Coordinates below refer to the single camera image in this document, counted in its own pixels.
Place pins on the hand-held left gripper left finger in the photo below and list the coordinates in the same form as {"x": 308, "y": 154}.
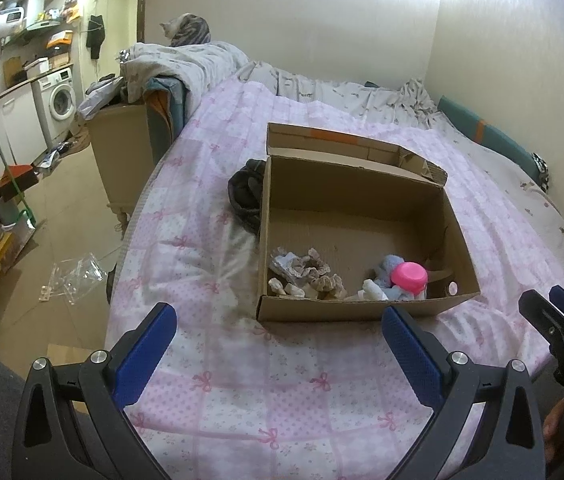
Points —
{"x": 144, "y": 355}

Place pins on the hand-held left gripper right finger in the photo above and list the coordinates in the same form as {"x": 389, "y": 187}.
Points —
{"x": 412, "y": 355}

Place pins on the pale white soft cloth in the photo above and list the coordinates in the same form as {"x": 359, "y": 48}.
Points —
{"x": 372, "y": 291}

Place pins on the pink plastic cap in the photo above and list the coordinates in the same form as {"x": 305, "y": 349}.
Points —
{"x": 410, "y": 276}

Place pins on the light blue plush toy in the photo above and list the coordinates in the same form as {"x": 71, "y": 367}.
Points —
{"x": 389, "y": 272}

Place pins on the beige scrunchie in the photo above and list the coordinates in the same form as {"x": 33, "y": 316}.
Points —
{"x": 327, "y": 280}

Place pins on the cream white soft toy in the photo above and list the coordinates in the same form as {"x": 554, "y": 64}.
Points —
{"x": 287, "y": 289}

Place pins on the person's right hand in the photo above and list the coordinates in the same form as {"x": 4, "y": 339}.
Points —
{"x": 557, "y": 430}

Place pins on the clear plastic bags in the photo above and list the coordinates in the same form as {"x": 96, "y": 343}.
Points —
{"x": 74, "y": 277}

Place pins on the teal bolster pillow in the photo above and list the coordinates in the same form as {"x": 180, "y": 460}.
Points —
{"x": 497, "y": 140}

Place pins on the dark grey cloth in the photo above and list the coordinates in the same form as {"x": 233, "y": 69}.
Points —
{"x": 247, "y": 195}

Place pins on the large cardboard box by bed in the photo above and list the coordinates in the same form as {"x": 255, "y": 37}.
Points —
{"x": 121, "y": 160}

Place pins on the orange and black box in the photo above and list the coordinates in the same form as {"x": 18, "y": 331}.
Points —
{"x": 16, "y": 177}

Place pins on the white kitchen cabinet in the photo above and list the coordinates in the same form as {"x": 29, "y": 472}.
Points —
{"x": 16, "y": 125}

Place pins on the pile of grey clothes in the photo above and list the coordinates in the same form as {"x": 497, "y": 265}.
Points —
{"x": 101, "y": 92}

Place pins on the white washing machine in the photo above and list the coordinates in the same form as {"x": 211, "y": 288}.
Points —
{"x": 59, "y": 102}

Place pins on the black hanging garment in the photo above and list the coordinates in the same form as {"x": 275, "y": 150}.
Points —
{"x": 95, "y": 35}

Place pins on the grey tabby cat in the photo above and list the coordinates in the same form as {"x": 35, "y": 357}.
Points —
{"x": 189, "y": 30}

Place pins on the white water heater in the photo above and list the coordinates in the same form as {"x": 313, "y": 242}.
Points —
{"x": 14, "y": 15}

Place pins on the brown door frame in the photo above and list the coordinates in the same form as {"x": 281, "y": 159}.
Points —
{"x": 142, "y": 7}

